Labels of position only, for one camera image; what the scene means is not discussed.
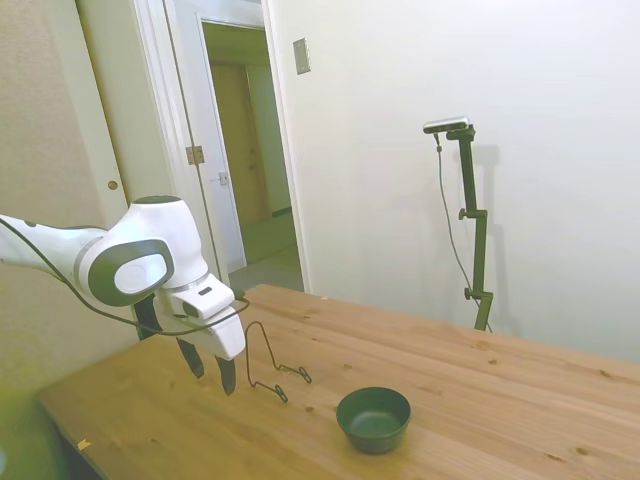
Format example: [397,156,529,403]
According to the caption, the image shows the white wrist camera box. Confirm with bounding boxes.
[167,274,237,322]

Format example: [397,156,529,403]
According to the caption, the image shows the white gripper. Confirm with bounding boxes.
[154,294,248,398]

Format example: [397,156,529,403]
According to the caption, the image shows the black articulated camera stand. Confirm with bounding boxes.
[444,126,496,332]

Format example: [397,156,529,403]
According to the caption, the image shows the black wire bowl stand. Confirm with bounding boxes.
[245,320,313,405]

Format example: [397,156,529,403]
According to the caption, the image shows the grey wall switch plate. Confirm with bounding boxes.
[292,37,313,76]

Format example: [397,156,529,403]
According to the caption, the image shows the dark green bowl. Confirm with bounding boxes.
[335,386,413,455]

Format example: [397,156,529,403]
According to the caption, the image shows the grey exterior camera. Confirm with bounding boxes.
[422,115,472,136]

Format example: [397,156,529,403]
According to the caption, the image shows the white open door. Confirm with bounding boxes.
[164,0,247,284]

